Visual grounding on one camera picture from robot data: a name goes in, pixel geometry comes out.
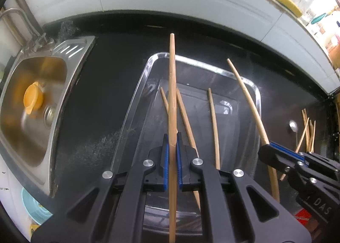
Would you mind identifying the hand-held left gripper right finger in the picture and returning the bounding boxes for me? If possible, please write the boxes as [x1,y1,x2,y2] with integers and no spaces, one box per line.
[176,132,312,243]

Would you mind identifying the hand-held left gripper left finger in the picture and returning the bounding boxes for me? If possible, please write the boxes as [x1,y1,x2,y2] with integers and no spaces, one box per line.
[30,133,170,243]

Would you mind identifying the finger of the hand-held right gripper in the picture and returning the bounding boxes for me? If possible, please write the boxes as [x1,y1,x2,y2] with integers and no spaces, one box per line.
[258,144,328,194]
[269,141,340,178]

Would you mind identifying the metal spoon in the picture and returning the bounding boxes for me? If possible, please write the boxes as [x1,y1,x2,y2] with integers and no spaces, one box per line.
[289,120,299,150]

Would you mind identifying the pile of bamboo chopsticks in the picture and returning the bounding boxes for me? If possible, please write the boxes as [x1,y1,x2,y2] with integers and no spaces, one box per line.
[279,109,317,182]

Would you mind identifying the single bamboo chopstick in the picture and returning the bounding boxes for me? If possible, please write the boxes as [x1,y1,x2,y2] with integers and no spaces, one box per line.
[160,87,170,114]
[227,58,281,203]
[176,88,202,211]
[208,88,221,170]
[168,33,178,243]

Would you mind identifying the clear plastic container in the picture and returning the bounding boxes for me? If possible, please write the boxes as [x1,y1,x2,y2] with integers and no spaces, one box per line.
[110,52,262,235]

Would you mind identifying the bamboo utensil holder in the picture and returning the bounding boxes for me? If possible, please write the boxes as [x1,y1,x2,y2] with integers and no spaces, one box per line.
[329,44,340,69]

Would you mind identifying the teal plastic basket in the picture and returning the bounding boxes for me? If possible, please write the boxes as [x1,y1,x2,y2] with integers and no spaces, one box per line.
[21,187,54,225]

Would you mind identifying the stainless steel sink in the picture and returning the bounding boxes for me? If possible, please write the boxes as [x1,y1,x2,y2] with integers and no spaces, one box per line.
[0,36,96,196]

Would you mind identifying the orange sink plug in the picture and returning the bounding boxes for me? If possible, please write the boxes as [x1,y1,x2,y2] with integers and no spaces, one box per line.
[23,82,44,114]

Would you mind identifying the yellow sponge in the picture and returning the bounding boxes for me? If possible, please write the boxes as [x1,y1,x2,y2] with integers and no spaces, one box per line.
[267,0,303,18]

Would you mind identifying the steel wool scrubber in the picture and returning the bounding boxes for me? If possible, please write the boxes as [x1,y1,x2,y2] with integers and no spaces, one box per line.
[60,18,80,36]

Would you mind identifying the metal faucet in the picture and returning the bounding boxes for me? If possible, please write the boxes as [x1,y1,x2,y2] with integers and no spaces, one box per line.
[0,8,54,52]

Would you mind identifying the teal handled brush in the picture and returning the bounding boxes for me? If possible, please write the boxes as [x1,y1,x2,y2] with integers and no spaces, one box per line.
[311,13,327,24]

